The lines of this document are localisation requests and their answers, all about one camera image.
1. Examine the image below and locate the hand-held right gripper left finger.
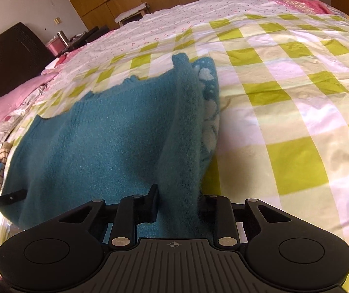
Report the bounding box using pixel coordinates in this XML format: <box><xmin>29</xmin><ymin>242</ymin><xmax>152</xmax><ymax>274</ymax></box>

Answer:
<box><xmin>58</xmin><ymin>184</ymin><xmax>159</xmax><ymax>250</ymax></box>

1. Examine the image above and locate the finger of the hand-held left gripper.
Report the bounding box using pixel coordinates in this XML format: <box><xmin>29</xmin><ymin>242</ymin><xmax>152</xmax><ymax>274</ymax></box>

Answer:
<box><xmin>0</xmin><ymin>190</ymin><xmax>28</xmax><ymax>204</ymax></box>

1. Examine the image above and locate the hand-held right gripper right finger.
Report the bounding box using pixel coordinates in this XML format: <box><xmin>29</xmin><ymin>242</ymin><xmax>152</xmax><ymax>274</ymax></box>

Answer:
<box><xmin>197</xmin><ymin>195</ymin><xmax>292</xmax><ymax>248</ymax></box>

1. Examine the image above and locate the blue sweater with white flowers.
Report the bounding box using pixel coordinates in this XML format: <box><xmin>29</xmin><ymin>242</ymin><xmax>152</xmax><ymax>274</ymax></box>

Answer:
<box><xmin>2</xmin><ymin>53</ymin><xmax>221</xmax><ymax>239</ymax></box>

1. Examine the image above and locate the plaid cloth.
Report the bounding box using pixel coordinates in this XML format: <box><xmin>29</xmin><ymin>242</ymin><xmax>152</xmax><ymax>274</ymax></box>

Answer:
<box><xmin>0</xmin><ymin>142</ymin><xmax>12</xmax><ymax>196</ymax></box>

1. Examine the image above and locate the printed pink quilt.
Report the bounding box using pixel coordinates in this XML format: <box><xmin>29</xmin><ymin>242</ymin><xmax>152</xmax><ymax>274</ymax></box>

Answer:
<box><xmin>0</xmin><ymin>81</ymin><xmax>53</xmax><ymax>142</ymax></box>

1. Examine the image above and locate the pink pillow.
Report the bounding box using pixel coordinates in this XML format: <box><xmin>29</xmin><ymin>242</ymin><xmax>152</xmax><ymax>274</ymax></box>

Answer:
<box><xmin>0</xmin><ymin>73</ymin><xmax>57</xmax><ymax>138</ymax></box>

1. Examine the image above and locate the checked floral bed quilt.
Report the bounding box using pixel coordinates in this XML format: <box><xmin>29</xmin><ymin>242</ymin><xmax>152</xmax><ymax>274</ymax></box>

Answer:
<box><xmin>0</xmin><ymin>0</ymin><xmax>349</xmax><ymax>287</ymax></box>

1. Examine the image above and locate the dark wooden headboard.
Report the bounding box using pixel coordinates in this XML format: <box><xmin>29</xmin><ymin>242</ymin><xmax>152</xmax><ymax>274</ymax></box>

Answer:
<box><xmin>0</xmin><ymin>22</ymin><xmax>53</xmax><ymax>110</ymax></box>

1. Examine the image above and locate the pink basket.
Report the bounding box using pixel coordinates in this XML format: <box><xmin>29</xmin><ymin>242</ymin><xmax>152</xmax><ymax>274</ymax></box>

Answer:
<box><xmin>46</xmin><ymin>38</ymin><xmax>68</xmax><ymax>58</ymax></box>

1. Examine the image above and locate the dark nightstand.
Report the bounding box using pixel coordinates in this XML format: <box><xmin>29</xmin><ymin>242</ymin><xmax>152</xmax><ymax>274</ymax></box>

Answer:
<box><xmin>67</xmin><ymin>25</ymin><xmax>111</xmax><ymax>50</ymax></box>

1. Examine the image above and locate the stool with white cushion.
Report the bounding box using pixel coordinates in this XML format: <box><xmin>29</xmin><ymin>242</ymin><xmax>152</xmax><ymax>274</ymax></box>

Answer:
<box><xmin>115</xmin><ymin>2</ymin><xmax>150</xmax><ymax>27</ymax></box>

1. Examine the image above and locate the pink embroidered blanket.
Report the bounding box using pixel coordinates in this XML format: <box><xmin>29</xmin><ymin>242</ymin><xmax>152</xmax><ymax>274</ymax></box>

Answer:
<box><xmin>261</xmin><ymin>0</ymin><xmax>334</xmax><ymax>15</ymax></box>

